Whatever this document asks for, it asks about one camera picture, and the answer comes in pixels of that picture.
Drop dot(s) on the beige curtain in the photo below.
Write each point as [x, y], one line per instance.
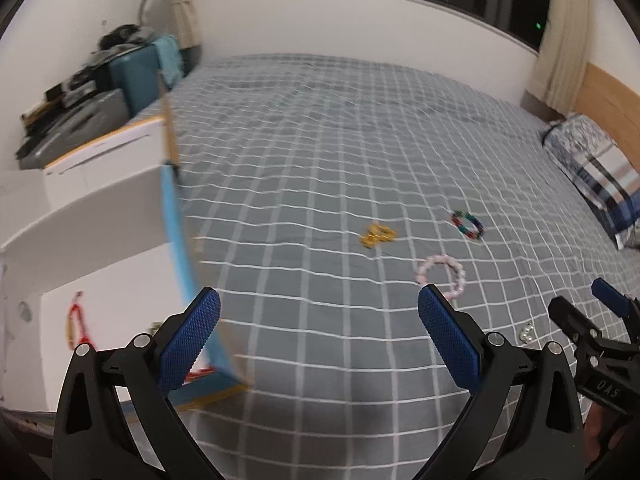
[563, 55]
[186, 25]

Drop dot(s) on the person's right hand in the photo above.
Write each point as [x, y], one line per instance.
[603, 428]

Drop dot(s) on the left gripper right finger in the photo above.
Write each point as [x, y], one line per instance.
[544, 440]

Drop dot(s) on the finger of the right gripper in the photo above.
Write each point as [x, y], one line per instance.
[621, 305]
[575, 324]

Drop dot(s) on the grey suitcase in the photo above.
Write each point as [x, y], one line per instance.
[102, 114]

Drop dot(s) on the beige curtain right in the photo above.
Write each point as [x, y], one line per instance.
[563, 55]

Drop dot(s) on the white cardboard box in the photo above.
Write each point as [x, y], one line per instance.
[106, 219]

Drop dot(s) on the teal suitcase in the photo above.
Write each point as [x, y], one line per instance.
[136, 73]

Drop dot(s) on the black clutter pile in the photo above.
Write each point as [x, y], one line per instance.
[121, 40]

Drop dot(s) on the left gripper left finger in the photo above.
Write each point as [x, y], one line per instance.
[91, 437]

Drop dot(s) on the beige curtain left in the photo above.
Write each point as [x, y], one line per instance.
[186, 25]

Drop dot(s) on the grey checked bed sheet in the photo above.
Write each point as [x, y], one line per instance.
[313, 187]

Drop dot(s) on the wooden headboard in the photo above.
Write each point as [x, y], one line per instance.
[614, 107]

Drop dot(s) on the teal cloth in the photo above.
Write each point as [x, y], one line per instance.
[170, 59]

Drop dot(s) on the patterned pillow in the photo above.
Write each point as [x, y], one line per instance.
[590, 158]

